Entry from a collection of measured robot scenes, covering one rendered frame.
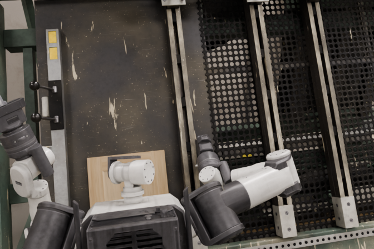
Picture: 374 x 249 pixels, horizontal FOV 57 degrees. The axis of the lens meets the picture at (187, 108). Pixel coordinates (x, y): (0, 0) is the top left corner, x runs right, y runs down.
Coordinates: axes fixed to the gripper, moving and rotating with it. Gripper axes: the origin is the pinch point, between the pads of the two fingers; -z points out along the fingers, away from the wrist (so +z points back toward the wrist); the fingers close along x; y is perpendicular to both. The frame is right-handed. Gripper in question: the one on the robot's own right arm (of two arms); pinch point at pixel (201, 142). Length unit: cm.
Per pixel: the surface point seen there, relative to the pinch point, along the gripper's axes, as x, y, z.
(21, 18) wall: -25, 122, -227
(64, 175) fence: -6, 55, 4
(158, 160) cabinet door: -6.4, 18.1, 1.4
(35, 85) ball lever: 26, 61, -11
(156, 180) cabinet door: -12.3, 19.6, 7.1
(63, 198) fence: -12, 56, 10
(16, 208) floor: -159, 137, -117
